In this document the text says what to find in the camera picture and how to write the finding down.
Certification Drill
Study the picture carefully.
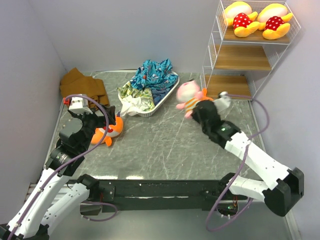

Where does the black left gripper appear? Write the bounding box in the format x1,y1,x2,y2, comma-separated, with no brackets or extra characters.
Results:
69,102,115,152

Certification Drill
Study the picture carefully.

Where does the orange fox plush toy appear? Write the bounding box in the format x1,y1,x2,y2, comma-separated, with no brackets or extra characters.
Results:
91,112,124,147

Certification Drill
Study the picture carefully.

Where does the pink pig plush striped shirt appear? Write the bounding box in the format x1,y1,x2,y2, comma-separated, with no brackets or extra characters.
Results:
176,79,204,119

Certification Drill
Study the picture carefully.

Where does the yellow plush red dotted dress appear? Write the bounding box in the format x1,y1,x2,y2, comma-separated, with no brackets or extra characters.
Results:
257,3,294,40

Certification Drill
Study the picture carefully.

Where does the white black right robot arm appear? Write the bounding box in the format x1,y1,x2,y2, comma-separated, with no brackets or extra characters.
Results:
191,100,305,217

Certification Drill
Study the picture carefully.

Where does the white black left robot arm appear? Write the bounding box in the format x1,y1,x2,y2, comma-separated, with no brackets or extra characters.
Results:
0,106,117,240

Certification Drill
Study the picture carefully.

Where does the orange whale plush toy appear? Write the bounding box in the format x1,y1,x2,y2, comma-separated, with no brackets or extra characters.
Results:
200,88,214,102

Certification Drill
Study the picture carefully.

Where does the green white patterned cloth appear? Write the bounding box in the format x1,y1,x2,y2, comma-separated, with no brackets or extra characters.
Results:
117,81,155,117

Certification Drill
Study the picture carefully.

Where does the white plastic laundry basket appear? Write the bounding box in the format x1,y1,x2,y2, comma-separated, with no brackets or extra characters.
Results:
117,70,181,118

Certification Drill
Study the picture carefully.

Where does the brown folded cloth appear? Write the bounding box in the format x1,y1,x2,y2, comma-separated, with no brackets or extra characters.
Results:
59,68,110,106

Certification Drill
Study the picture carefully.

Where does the blue patterned cloth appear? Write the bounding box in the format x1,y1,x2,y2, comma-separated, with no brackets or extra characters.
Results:
130,58,177,94

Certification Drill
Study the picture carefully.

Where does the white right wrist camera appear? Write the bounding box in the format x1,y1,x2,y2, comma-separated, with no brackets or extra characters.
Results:
213,91,231,113

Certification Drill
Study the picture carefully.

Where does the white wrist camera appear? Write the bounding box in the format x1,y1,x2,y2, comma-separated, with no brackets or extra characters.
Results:
63,94,93,115
213,91,231,113

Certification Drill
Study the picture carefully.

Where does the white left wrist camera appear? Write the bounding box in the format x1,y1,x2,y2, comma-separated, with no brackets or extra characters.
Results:
63,94,93,115

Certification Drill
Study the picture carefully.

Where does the white wire wooden shelf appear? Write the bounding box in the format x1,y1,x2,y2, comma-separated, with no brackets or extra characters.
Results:
200,0,301,99

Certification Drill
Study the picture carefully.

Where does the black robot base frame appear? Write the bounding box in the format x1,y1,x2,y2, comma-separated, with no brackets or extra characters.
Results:
72,179,254,213

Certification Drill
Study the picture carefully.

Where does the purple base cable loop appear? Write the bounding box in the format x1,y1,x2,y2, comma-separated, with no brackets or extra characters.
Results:
80,201,119,223

